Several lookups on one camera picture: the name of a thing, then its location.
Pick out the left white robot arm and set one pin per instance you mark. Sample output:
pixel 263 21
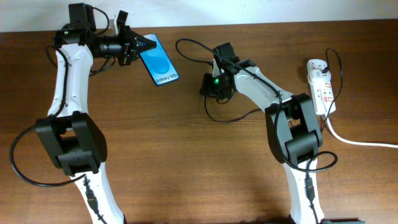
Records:
pixel 72 140

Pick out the blue Galaxy smartphone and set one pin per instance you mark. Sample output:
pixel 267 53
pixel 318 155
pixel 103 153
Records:
pixel 158 63

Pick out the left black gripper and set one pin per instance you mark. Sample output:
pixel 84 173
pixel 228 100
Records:
pixel 130 39

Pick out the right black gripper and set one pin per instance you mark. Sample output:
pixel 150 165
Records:
pixel 206 89

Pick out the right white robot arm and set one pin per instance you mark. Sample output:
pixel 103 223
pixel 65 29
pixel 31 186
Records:
pixel 293 132

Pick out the white power strip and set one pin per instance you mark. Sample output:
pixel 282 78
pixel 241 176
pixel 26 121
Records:
pixel 320 86

